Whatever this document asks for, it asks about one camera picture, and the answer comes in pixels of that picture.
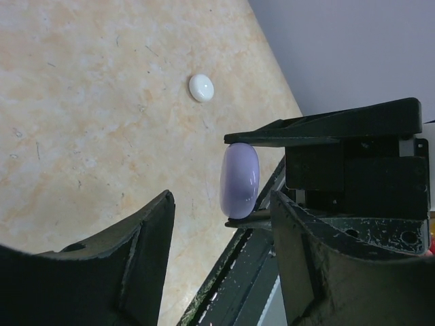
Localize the purple round charging case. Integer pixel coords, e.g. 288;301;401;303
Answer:
220;143;260;219

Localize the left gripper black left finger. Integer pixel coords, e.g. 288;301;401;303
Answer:
1;191;175;325

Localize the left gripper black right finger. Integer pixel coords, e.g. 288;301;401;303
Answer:
271;192;434;325

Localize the white earbud charging case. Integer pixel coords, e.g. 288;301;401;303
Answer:
188;74;215;103

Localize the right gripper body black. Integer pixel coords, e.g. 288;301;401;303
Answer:
285;137;430;255

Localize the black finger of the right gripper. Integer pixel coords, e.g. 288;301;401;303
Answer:
225;209;272;228
224;98;422;147

